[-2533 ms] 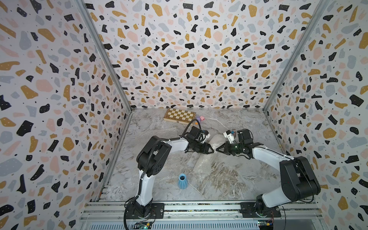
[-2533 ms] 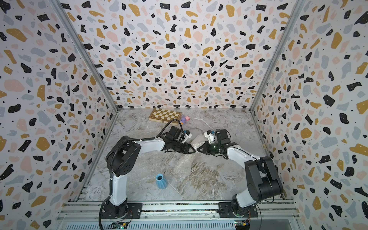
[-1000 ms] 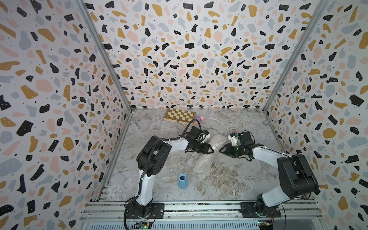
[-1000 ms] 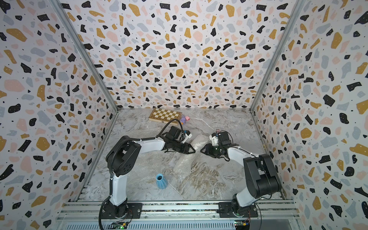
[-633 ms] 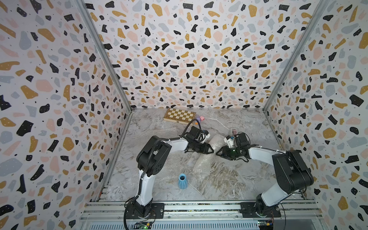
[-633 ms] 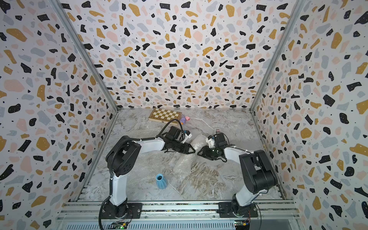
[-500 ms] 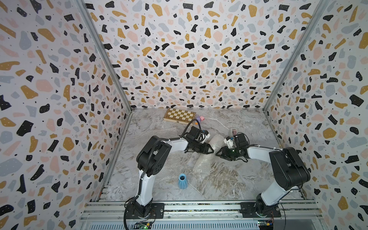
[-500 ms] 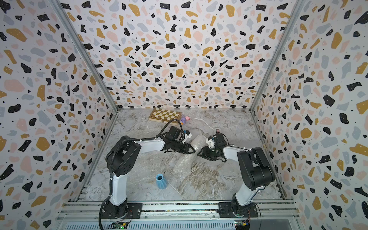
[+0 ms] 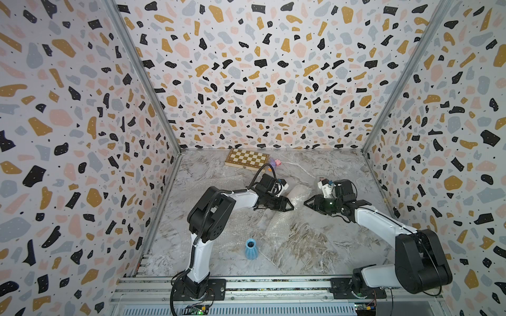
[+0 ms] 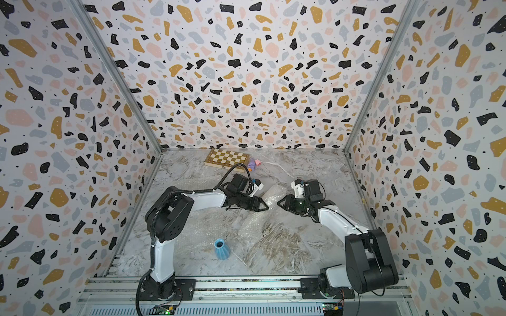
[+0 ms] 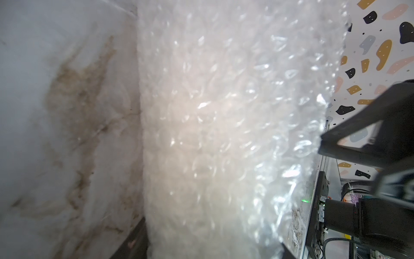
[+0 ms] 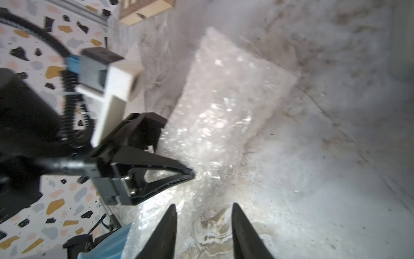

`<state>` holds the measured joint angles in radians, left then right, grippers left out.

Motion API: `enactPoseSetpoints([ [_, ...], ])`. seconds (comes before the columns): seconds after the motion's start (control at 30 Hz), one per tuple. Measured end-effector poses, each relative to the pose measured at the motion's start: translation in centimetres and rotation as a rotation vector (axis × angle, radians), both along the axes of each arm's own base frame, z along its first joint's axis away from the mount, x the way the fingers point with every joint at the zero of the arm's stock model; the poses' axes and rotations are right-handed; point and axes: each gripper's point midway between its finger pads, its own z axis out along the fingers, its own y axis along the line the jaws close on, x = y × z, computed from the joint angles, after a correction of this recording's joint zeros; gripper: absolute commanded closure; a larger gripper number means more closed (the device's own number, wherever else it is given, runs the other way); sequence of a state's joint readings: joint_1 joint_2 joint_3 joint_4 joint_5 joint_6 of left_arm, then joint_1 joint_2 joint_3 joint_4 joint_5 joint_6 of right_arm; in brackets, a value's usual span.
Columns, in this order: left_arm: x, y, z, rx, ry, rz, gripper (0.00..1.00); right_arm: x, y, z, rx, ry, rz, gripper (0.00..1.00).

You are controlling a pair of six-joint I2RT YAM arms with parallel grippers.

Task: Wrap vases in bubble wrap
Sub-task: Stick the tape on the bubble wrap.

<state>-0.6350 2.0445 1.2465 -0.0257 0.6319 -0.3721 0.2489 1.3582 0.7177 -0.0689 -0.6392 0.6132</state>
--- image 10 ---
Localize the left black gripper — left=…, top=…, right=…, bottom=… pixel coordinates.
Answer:
left=235, top=194, right=270, bottom=213

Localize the small blue ribbed vase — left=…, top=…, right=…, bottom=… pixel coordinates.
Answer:
left=214, top=238, right=231, bottom=260

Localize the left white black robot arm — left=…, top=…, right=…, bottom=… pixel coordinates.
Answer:
left=136, top=173, right=269, bottom=304

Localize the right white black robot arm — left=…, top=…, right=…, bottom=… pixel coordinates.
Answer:
left=277, top=179, right=399, bottom=298

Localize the purple orange small toy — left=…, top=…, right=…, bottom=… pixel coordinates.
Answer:
left=247, top=159, right=256, bottom=172

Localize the wooden chessboard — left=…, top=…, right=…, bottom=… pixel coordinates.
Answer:
left=204, top=149, right=250, bottom=169

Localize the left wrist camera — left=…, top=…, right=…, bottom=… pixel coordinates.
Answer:
left=249, top=179, right=264, bottom=197

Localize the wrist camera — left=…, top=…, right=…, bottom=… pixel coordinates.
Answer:
left=249, top=179, right=264, bottom=197
left=291, top=179, right=305, bottom=199

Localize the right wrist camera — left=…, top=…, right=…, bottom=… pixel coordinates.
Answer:
left=291, top=179, right=305, bottom=199

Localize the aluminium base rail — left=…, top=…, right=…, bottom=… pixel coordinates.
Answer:
left=74, top=275, right=418, bottom=315

